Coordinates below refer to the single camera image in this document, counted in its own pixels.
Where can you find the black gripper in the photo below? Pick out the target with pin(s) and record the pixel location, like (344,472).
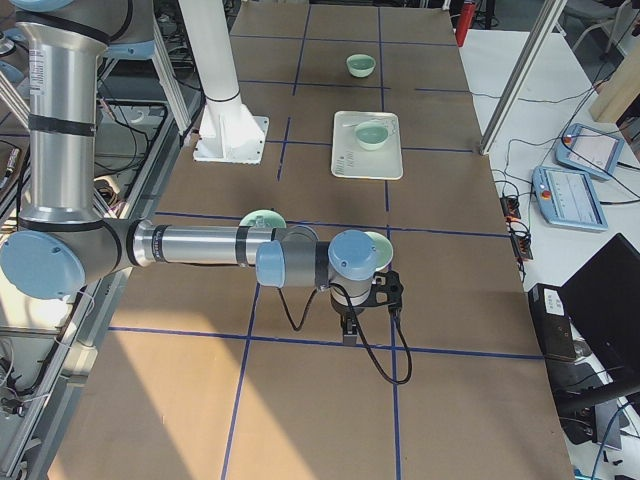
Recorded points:
(348,311)

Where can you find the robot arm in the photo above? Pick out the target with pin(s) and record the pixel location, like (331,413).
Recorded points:
(290,257)

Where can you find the green bowl with ice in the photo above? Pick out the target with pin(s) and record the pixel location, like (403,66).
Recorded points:
(263,219)

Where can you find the white tray with bear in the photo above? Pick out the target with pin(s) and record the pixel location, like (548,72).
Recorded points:
(349,160)

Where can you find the green bowl on tray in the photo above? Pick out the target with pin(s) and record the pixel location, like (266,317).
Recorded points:
(372,135)

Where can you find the black laptop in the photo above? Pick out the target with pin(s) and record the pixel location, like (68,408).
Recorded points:
(601,300)

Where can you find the teach pendant near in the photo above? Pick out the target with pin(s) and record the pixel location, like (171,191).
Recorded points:
(567,199)

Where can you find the teach pendant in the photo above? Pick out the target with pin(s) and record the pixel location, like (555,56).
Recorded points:
(567,199)
(593,151)

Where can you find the teach pendant far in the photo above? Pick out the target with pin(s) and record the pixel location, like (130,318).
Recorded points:
(593,151)

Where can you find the red cylinder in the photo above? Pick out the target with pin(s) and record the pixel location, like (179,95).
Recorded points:
(465,21)

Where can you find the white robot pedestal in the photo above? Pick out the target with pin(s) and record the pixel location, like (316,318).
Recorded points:
(228,131)

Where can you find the aluminium side frame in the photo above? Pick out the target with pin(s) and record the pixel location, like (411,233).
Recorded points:
(75,300)

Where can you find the aluminium frame post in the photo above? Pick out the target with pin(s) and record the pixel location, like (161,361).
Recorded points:
(542,28)

